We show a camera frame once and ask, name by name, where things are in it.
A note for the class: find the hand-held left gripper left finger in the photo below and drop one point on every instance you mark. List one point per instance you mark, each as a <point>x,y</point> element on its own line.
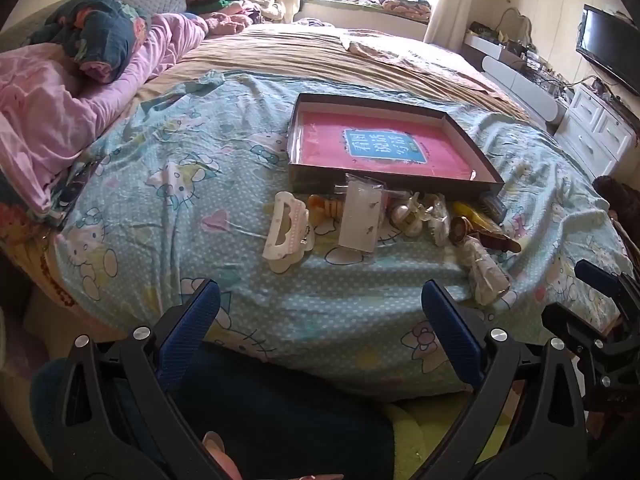
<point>192,317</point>

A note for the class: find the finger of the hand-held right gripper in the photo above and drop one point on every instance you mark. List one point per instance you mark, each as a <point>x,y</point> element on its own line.
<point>570,325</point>
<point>597,277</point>

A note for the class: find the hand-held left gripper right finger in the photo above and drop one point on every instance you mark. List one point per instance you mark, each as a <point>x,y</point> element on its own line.
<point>450,325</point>

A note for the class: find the white lace accessory packet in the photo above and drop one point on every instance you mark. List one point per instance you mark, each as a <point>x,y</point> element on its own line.
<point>487,272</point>

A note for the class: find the brown hair clip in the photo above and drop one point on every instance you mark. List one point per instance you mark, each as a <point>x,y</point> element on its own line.
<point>490,240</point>

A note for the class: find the clear packet cream accessory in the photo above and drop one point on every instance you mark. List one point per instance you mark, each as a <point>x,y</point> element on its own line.
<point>438,222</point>

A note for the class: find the white hair claw clip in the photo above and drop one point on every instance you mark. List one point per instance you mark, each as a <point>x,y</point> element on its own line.
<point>287,232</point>

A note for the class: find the clear earring card packet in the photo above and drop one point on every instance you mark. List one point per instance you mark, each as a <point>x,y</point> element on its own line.
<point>362,215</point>

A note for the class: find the orange hair clip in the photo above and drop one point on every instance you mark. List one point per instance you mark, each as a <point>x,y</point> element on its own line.
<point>325,206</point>

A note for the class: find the cardboard box tray pink bottom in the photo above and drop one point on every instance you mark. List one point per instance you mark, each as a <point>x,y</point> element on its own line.
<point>380,147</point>

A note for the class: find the person's left hand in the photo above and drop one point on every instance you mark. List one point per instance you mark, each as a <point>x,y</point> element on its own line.
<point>222,460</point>

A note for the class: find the dark brown fuzzy object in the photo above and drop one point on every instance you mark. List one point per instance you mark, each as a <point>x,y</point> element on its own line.
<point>620,200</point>

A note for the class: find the green fuzzy cloth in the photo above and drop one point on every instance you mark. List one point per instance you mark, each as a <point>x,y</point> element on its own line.
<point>425,425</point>

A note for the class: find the yellow hair clip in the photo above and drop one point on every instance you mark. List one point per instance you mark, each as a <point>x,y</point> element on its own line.
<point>472,212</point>

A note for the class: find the cartoon cat print bed sheet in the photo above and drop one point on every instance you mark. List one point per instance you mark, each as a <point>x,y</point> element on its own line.
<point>200,200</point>

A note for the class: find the pearl hair accessory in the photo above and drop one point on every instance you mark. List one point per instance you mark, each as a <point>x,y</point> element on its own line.
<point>406,215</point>

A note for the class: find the black hair comb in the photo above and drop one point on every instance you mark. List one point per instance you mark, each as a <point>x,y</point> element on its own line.
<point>492,207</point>

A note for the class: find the white drawer cabinet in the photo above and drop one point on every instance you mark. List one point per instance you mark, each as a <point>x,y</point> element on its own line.
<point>595,130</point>

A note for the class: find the orange patterned quilt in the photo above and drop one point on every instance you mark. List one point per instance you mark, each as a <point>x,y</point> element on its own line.
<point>30,260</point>

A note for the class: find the grey white low cabinet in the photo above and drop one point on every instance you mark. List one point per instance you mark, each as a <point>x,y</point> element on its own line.
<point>520,80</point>

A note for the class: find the black flat television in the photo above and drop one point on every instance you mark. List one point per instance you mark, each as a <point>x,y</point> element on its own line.
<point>610,47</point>

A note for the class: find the pink quilt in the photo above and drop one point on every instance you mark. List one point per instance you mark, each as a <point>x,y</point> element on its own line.
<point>55,110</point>

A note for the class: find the curvy framed mirror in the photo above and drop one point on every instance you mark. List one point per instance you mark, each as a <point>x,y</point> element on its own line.
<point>517,25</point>

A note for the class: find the tan blanket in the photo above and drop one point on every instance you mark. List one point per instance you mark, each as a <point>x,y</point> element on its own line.
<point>310,57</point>

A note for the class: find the pink plush toy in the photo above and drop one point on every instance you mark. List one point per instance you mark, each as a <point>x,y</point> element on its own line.
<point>227,22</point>

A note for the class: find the dark floral blanket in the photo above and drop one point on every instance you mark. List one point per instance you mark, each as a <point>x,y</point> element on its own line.
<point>95,30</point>

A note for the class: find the cream curtain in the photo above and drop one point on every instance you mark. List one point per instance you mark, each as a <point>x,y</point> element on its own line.
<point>450,0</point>

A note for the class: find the pile of clothes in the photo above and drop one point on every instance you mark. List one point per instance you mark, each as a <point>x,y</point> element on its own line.
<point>245,2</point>

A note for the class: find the clothes on window sill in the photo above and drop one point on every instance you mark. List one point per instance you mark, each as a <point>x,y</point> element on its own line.
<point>390,2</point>

